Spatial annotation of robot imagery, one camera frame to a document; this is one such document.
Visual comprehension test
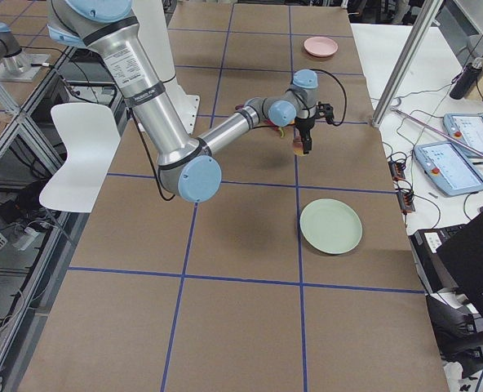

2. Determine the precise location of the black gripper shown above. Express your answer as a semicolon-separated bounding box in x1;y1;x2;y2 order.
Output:
295;118;316;155

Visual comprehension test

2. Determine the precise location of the yellow pink peach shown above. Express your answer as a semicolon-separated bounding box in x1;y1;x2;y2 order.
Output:
292;137;308;157

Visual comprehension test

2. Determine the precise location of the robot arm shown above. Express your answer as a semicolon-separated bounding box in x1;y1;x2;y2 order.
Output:
47;1;318;203

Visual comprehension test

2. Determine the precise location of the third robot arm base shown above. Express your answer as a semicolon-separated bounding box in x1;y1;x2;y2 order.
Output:
0;22;50;82

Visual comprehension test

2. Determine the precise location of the red chili pepper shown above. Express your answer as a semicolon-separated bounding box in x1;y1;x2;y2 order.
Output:
265;120;285;139

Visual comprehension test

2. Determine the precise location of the green plate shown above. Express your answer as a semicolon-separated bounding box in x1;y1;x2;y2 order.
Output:
299;198;363;255

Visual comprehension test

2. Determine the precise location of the pink plate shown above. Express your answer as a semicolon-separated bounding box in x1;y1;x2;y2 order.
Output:
304;36;339;58

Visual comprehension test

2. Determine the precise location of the near blue teach pendant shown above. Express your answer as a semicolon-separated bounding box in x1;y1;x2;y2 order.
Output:
414;142;483;196

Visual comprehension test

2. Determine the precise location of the blue teach pendant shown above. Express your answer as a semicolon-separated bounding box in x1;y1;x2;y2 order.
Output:
414;142;483;196
443;114;483;153

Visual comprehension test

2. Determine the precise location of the far blue teach pendant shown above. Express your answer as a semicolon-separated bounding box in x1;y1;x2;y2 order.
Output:
443;114;483;153

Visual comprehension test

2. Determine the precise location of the reacher grabber stick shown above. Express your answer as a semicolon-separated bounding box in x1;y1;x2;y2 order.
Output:
389;105;483;159

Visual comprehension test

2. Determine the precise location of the black water bottle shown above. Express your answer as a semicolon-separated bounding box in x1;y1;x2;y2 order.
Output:
449;57;483;100

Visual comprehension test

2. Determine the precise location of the white chair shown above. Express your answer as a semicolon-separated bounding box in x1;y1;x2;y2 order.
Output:
39;102;121;213

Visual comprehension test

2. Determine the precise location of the black office chair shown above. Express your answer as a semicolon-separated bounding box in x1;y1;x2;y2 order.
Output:
426;296;483;378

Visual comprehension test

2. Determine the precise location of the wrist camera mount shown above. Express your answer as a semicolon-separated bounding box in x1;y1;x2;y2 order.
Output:
316;102;335;125

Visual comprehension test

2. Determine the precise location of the aluminium frame post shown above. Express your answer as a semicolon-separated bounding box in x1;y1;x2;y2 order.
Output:
371;0;444;128

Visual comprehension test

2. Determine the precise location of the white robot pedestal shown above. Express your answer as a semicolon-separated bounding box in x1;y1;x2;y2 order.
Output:
132;0;200;134

